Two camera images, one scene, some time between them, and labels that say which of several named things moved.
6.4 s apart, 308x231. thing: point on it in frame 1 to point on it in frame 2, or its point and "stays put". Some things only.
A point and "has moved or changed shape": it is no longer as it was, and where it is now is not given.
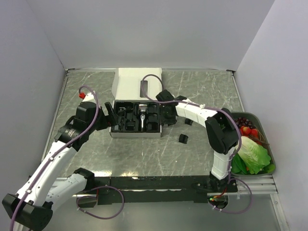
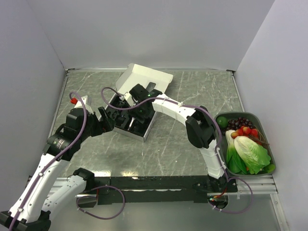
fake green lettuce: [251, 158] stays put
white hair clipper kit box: [134, 90] has moved or changed shape
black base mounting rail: [159, 189] stays put
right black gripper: [164, 121] to [133, 111]
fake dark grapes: [241, 121] stays put
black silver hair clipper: [143, 118] has moved or changed shape
